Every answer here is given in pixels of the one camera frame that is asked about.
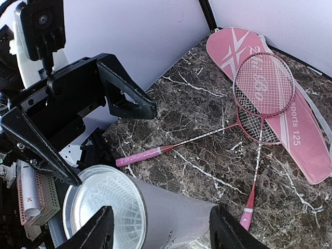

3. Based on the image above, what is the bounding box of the perforated metal basket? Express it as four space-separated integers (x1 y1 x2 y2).
17 173 60 226

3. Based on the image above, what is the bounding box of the pink racket bag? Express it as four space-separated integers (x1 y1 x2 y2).
206 27 331 185

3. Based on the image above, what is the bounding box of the black frame post left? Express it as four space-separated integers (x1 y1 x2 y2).
199 0 218 32

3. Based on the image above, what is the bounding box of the clear tube lid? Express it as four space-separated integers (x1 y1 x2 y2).
62 164 147 248

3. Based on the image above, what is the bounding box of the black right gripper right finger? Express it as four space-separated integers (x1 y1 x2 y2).
209 205 268 249

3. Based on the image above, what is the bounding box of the white shuttlecock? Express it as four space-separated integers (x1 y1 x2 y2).
80 173 142 248

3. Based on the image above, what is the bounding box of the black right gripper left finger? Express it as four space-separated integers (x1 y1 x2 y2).
58 206 115 249

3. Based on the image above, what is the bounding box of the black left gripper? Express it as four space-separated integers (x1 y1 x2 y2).
1 53 157 186

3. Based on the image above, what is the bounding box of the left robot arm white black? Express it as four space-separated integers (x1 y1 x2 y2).
1 1 157 186

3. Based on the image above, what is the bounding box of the pink racket top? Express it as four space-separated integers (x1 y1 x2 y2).
233 52 295 230

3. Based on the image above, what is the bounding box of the pink racket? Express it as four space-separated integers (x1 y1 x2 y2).
116 107 280 168
233 52 295 230

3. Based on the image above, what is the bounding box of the white shuttlecock tube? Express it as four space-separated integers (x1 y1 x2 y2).
62 165 216 248

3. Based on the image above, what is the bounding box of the pink racket bottom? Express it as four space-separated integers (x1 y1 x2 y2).
116 107 280 168

